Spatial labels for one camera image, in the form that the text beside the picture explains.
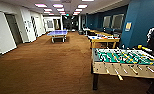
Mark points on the yellow wall notice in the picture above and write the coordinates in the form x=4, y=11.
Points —
x=128, y=26

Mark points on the rectangular ceiling light panel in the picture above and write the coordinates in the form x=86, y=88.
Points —
x=60, y=9
x=40, y=5
x=78, y=10
x=58, y=5
x=82, y=6
x=47, y=9

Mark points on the blue ping pong table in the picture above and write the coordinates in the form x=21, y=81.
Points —
x=58, y=33

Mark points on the small white-top table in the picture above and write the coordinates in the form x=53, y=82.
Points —
x=104, y=40

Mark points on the dark glass double door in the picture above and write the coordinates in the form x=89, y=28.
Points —
x=70, y=22

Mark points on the wooden foosball table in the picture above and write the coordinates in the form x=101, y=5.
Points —
x=126, y=61

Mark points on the dark wall window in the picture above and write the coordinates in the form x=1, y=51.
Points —
x=118, y=21
x=107, y=21

